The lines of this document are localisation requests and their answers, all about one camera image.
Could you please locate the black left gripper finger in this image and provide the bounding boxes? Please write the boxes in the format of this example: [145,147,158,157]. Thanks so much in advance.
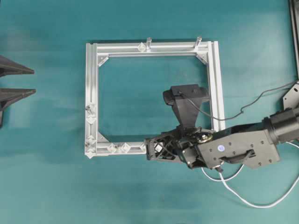
[0,88,36,127]
[0,56,35,77]

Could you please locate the silver metal pin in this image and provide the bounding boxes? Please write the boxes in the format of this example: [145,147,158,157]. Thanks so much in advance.
[194,36,202,51]
[146,37,152,50]

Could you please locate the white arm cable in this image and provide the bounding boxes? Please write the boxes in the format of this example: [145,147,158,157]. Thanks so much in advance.
[200,141,299,208]

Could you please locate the black camera cable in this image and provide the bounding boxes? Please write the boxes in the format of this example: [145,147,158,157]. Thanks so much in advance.
[178,80,299,121]

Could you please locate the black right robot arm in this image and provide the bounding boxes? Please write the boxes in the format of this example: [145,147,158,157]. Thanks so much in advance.
[144,108,299,171]

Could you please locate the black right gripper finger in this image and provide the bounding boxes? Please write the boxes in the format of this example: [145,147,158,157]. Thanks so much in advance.
[144,132,180,152]
[146,150,182,163]

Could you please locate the black stand bracket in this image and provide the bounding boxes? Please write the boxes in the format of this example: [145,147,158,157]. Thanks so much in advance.
[282,81,299,110]

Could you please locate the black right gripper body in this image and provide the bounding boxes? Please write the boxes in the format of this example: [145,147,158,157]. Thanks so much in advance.
[162,127,214,168]

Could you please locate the aluminium extrusion frame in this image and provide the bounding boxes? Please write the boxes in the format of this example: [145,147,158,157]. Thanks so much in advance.
[85,41,226,159]

